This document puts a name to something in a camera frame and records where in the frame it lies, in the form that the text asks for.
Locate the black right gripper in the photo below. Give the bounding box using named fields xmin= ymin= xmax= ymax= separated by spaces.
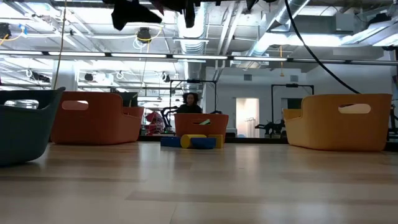
xmin=111 ymin=0 xmax=280 ymax=31

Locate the overhead bar with light strips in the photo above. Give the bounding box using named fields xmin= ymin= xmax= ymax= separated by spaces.
xmin=0 ymin=50 xmax=398 ymax=67

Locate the black monitor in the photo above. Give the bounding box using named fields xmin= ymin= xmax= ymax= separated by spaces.
xmin=119 ymin=91 xmax=140 ymax=108

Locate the person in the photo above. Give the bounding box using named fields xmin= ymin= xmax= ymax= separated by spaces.
xmin=176 ymin=91 xmax=203 ymax=114

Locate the red background object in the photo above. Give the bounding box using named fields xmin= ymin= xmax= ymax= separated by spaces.
xmin=146 ymin=111 xmax=165 ymax=134

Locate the small orange plastic bin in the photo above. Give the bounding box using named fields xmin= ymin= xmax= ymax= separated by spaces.
xmin=173 ymin=113 xmax=229 ymax=138

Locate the large orange plastic bin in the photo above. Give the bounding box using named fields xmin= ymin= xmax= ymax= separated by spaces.
xmin=50 ymin=91 xmax=146 ymax=146

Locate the teal plastic bin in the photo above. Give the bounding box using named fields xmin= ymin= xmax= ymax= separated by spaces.
xmin=0 ymin=86 xmax=66 ymax=166

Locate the yellow plastic bin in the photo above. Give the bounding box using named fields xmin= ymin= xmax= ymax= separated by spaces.
xmin=283 ymin=93 xmax=393 ymax=152

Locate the black ceiling cable reel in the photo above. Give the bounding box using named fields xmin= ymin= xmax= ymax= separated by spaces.
xmin=136 ymin=27 xmax=152 ymax=44

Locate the silver ventilation duct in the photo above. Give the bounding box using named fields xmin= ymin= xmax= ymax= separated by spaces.
xmin=245 ymin=0 xmax=312 ymax=68
xmin=173 ymin=0 xmax=208 ymax=114

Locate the black background rig frame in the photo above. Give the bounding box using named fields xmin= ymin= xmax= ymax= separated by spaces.
xmin=271 ymin=83 xmax=315 ymax=125
xmin=169 ymin=79 xmax=218 ymax=121

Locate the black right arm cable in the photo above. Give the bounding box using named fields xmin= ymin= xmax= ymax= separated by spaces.
xmin=284 ymin=0 xmax=362 ymax=95

